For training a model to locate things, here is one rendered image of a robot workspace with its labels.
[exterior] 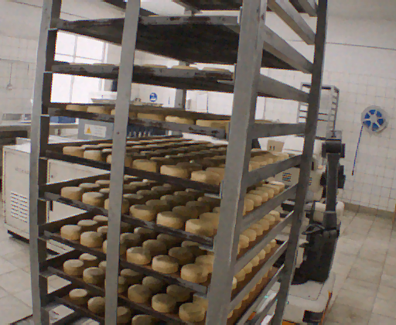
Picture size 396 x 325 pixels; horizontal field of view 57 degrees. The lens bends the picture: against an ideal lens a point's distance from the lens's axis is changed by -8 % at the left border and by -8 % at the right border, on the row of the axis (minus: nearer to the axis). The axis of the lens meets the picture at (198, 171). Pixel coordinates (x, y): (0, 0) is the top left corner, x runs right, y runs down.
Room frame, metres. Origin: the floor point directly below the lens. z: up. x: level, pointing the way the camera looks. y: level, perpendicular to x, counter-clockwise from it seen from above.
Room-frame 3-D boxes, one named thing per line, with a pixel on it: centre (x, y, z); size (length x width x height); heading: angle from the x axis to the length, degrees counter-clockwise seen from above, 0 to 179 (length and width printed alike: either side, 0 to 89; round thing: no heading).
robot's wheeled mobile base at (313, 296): (2.45, -0.68, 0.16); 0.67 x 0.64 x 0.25; 155
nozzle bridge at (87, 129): (3.00, 0.58, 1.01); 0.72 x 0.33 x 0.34; 153
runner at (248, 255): (0.90, -0.16, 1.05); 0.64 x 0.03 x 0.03; 155
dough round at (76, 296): (0.84, 0.26, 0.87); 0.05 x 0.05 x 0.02
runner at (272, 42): (0.90, -0.16, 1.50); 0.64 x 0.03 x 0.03; 155
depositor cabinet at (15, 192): (3.22, 1.00, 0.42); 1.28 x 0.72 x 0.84; 63
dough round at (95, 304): (0.82, 0.20, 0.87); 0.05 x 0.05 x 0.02
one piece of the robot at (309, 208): (2.19, -0.56, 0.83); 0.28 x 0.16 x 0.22; 65
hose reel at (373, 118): (5.64, -2.53, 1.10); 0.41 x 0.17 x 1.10; 60
